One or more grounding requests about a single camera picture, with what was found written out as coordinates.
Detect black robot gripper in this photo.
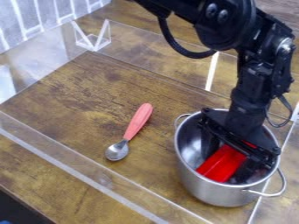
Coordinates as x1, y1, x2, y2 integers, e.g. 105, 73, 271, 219
197, 99, 281, 184

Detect red plastic block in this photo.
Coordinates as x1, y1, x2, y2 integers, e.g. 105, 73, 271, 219
196, 143, 247, 183

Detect silver metal pot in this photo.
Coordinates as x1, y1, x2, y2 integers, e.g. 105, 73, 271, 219
173, 112, 285, 207

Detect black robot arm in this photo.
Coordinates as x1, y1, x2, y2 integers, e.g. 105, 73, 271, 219
134, 0, 295, 183

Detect white tape strip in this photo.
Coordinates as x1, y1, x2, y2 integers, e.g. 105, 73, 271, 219
204, 52, 220, 91

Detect clear acrylic front barrier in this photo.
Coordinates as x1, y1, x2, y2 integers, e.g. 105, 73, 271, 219
0, 111, 212, 224

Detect spoon with pink handle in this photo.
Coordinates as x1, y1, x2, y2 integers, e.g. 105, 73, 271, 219
105, 103, 153, 161

